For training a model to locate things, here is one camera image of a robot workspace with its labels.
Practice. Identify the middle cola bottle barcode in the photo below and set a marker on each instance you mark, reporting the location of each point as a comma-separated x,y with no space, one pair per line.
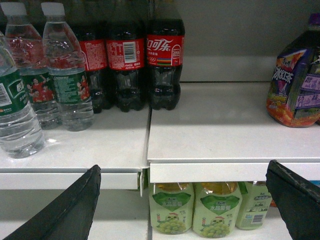
126,57

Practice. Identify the right cola bottle red label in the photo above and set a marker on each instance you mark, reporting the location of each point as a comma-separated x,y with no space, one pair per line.
165,49

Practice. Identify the green grape drink bottle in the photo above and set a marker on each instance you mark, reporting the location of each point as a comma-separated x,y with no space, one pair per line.
171,207
256,200
216,207

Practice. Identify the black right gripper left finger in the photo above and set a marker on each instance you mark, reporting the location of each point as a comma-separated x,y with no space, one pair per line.
69,216

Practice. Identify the front left water bottle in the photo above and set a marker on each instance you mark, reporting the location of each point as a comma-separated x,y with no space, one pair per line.
20,132

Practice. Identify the right green grape drink bottle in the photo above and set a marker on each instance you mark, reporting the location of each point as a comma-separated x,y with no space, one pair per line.
256,200

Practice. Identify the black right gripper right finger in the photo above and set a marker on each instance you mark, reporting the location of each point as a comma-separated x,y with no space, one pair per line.
297,199

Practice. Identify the water bottle white cap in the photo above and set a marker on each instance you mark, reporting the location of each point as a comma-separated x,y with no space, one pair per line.
26,46
66,68

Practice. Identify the middle green grape drink bottle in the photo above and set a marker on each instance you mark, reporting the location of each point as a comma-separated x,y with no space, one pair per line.
216,207

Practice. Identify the left green grape drink bottle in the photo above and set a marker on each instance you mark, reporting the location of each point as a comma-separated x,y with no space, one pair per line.
171,207

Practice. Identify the left cola bottle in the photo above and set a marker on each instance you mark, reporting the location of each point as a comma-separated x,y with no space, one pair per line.
95,60

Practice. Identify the purple iced tea bottle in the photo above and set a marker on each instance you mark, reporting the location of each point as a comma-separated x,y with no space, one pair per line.
293,98

